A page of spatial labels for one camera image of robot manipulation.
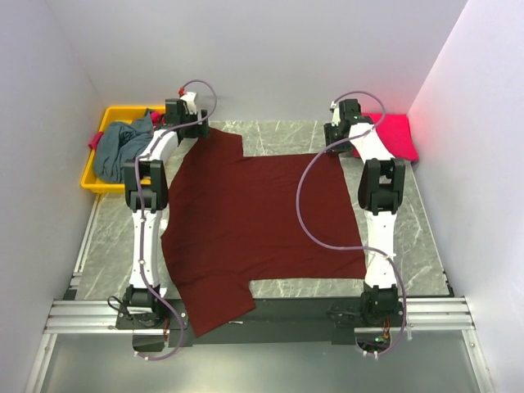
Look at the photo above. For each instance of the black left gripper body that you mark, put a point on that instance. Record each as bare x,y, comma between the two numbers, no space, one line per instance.
197,131

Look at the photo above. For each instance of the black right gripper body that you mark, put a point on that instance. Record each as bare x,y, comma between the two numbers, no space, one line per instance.
332,134

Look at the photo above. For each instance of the dark red t-shirt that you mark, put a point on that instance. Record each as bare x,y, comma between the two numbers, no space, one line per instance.
235,218

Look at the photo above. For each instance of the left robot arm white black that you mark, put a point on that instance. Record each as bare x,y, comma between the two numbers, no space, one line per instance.
147,195

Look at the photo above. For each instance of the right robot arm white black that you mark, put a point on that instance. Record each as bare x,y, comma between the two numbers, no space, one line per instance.
380,195

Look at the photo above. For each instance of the pink cloth in bin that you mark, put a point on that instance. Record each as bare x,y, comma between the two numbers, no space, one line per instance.
96,141

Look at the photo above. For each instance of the folded pink t-shirt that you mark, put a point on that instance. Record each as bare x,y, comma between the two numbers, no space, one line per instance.
392,134

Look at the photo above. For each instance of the grey-blue crumpled t-shirt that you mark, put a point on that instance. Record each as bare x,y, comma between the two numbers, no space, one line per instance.
110,167

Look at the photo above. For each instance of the yellow plastic bin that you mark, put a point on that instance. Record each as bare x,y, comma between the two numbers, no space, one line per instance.
126,114

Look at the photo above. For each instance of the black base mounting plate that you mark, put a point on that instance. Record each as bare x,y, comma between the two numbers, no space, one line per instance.
337,320

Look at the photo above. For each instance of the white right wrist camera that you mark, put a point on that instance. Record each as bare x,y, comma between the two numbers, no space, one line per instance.
336,117

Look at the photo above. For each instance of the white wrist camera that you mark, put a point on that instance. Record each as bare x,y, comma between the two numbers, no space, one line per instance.
336,117
189,98

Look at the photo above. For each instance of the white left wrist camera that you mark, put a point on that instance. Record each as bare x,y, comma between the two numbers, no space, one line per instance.
189,98

